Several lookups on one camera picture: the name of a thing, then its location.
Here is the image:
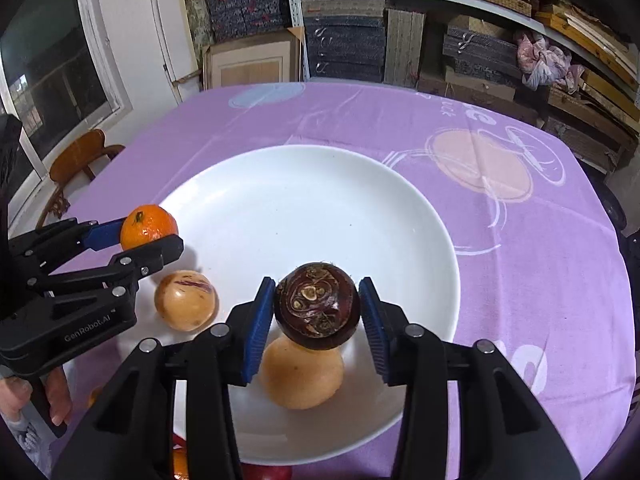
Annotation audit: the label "pink crumpled cloth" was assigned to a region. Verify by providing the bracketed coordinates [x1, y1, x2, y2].
[515, 30, 586, 92]

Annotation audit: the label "white board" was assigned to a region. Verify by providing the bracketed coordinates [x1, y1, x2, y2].
[147, 0, 203, 106]

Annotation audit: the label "cardboard picture frame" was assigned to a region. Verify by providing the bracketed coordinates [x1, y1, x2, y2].
[201, 27, 306, 92]

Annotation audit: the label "white framed window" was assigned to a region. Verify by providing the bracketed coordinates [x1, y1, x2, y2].
[0, 0, 131, 163]

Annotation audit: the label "grey brown flat box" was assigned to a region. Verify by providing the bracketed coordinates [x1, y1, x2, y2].
[300, 0, 386, 18]

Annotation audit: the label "small tangerine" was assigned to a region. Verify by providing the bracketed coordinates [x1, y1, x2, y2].
[120, 204, 179, 252]

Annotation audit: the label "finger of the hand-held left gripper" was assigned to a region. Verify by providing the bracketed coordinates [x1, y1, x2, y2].
[7, 217, 127, 281]
[27, 234, 185, 311]

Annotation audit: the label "dark object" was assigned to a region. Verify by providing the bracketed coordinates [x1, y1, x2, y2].
[595, 160, 640, 241]

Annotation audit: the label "tan pepino melon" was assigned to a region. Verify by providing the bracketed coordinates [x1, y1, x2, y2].
[153, 270, 220, 332]

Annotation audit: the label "stack of dark grey boxes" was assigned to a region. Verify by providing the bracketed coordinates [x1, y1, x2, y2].
[442, 15, 522, 83]

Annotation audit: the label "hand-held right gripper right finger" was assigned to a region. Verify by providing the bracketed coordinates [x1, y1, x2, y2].
[357, 276, 591, 480]

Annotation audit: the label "wooden chair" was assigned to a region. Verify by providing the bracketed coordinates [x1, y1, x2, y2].
[37, 129, 126, 228]

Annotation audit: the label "stack of wooden frames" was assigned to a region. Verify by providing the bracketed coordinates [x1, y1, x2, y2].
[532, 0, 640, 173]

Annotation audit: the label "stack of dark navy boxes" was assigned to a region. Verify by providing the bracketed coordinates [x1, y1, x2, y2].
[302, 14, 387, 83]

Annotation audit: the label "metal shelf rack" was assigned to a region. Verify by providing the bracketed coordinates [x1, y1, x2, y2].
[280, 0, 640, 176]

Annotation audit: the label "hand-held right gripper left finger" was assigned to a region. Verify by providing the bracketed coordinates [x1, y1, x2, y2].
[50, 276, 277, 480]

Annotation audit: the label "mottled grey panel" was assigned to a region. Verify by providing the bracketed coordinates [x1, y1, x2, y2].
[177, 0, 216, 46]

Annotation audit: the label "person's left hand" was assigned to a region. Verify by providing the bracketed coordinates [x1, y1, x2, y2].
[0, 367, 73, 428]

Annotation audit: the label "white oval plate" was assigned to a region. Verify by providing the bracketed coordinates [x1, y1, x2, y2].
[150, 145, 461, 466]

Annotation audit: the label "large tan asian pear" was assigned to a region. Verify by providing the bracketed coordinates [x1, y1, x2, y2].
[258, 335, 345, 411]

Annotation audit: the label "stack of blue floral boxes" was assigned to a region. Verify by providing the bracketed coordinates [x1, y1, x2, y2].
[205, 0, 293, 42]

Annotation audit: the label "brown cardboard boxes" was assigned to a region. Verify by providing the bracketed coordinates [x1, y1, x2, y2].
[417, 67, 543, 126]

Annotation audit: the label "upright grey wooden boxes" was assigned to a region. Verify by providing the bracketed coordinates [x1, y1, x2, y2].
[384, 7, 427, 90]

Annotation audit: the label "person's left forearm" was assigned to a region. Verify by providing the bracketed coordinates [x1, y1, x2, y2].
[0, 412, 53, 480]

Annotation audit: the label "purple printed tablecloth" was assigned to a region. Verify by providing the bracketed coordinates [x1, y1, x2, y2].
[10, 82, 637, 480]

